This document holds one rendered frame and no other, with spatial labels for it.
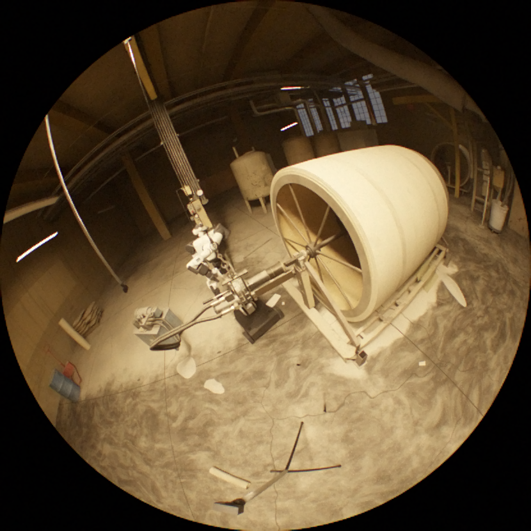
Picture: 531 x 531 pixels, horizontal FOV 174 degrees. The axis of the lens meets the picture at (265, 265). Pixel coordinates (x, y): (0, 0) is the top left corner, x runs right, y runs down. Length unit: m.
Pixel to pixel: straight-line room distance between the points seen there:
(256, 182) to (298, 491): 6.64
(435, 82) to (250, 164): 5.61
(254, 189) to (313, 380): 5.42
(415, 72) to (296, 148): 4.91
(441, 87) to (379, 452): 5.50
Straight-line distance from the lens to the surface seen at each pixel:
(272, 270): 1.61
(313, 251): 1.71
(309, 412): 1.93
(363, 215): 1.11
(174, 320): 3.06
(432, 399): 2.18
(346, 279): 2.53
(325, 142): 7.75
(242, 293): 1.51
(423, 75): 4.92
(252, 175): 5.86
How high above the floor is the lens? 1.91
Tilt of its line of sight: 34 degrees down
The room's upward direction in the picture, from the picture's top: 23 degrees counter-clockwise
